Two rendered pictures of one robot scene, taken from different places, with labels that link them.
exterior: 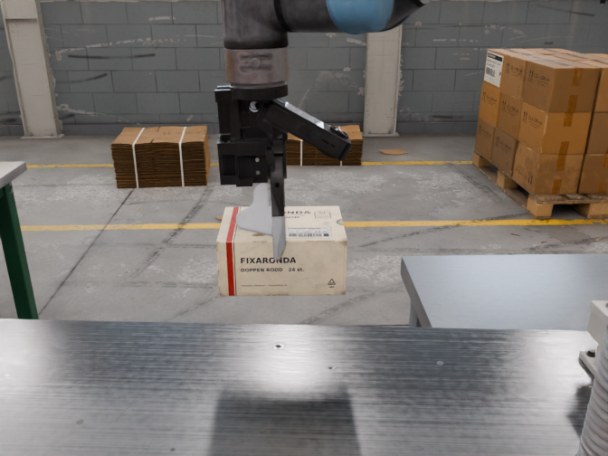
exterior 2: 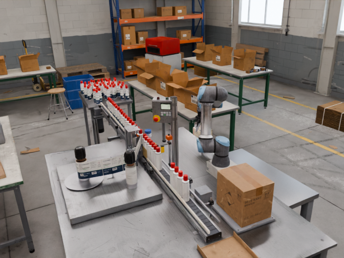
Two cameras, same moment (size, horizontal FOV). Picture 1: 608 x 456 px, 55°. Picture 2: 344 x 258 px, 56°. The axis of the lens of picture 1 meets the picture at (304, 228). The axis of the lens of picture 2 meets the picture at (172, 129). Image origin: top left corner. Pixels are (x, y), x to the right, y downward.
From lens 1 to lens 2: 2.76 m
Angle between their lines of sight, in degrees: 59
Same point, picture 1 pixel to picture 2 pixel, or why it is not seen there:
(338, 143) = not seen: hidden behind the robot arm
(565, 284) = (249, 162)
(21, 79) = (321, 69)
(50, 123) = (326, 89)
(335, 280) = not seen: hidden behind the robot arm
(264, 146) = (198, 117)
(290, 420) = (189, 150)
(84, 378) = (183, 138)
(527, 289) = (242, 159)
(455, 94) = not seen: outside the picture
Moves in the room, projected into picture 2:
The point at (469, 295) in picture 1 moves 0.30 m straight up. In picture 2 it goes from (234, 155) to (235, 126)
